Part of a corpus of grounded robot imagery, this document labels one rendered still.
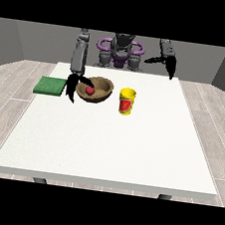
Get dark table leg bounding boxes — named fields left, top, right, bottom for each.
left=157, top=193, right=173, bottom=201
left=32, top=176, right=49, bottom=185

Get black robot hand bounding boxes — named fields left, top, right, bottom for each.
left=141, top=51, right=178, bottom=82
left=63, top=72, right=98, bottom=107

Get green square pad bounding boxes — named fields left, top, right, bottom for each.
left=32, top=75, right=69, bottom=99

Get brown wooden bowl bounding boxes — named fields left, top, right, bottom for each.
left=73, top=73, right=115, bottom=106

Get yellow cup with melon print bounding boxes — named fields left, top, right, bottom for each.
left=116, top=87, right=137, bottom=117

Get small red ball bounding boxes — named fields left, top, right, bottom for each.
left=84, top=85, right=96, bottom=96

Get grey robot trunk purple rings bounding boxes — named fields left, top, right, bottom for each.
left=92, top=30, right=149, bottom=75

